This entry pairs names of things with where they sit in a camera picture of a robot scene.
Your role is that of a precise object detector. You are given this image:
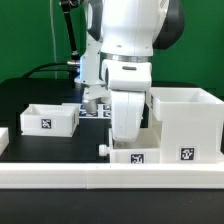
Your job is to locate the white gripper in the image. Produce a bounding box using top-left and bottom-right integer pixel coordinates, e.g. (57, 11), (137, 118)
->
(111, 91), (145, 142)

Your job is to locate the white front drawer tray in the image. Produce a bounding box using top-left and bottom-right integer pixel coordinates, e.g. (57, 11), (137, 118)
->
(99, 128), (160, 164)

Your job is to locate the white drawer tray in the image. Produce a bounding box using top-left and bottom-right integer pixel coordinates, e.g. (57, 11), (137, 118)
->
(99, 128), (160, 164)
(20, 104), (79, 137)

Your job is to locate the white drawer cabinet box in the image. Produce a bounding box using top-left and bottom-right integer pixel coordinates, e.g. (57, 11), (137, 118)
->
(150, 87), (224, 163)

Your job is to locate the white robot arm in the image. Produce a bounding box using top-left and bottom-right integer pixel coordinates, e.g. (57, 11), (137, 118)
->
(78, 0), (185, 142)

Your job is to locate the white rear drawer tray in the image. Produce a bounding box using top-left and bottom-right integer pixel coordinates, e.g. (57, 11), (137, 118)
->
(20, 104), (79, 137)

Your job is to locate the white marker plate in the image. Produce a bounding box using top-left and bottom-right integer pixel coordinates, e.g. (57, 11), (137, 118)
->
(61, 102), (112, 119)

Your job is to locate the white block at left edge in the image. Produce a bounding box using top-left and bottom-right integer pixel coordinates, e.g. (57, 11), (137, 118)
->
(0, 128), (9, 155)

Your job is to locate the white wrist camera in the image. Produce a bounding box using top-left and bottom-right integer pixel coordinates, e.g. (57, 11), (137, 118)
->
(82, 85), (111, 110)

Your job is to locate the black cable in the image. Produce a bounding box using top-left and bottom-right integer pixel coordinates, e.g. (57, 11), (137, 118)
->
(21, 61), (81, 80)

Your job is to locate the white U-shaped fence rail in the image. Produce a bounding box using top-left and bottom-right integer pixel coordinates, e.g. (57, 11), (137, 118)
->
(0, 154), (224, 189)

